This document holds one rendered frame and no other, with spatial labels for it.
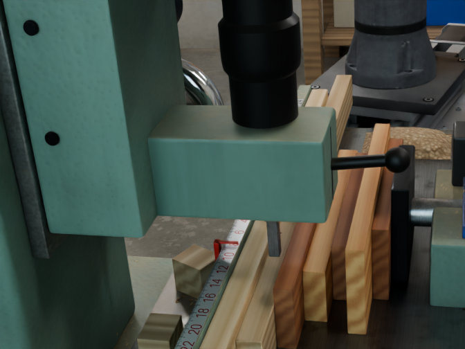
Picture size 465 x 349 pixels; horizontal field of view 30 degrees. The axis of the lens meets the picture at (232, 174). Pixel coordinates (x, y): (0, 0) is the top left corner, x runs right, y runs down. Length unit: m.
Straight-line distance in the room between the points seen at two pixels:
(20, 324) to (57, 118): 0.17
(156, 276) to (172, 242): 1.66
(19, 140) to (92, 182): 0.06
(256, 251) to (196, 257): 0.22
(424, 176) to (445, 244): 0.24
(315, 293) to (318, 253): 0.04
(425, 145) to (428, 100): 0.38
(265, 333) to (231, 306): 0.03
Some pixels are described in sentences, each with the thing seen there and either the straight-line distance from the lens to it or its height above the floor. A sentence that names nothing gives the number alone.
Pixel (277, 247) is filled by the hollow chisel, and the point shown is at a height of 0.96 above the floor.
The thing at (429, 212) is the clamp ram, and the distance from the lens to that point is 0.77.
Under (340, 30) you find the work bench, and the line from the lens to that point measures 3.66.
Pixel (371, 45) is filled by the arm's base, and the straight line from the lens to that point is 1.42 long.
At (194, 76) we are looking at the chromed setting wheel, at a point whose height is 1.06.
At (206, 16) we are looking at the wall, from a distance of 4.30.
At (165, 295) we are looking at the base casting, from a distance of 0.96.
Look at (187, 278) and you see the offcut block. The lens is 0.94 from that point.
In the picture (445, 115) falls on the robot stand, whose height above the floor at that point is 0.73.
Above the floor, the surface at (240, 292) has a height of 0.95.
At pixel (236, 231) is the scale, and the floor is 0.96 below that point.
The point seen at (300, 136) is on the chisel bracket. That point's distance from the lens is 0.64.
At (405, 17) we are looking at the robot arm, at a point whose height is 0.93.
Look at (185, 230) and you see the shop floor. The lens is 2.71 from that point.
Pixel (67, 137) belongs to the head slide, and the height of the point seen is 1.08.
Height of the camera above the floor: 1.33
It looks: 26 degrees down
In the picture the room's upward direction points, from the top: 5 degrees counter-clockwise
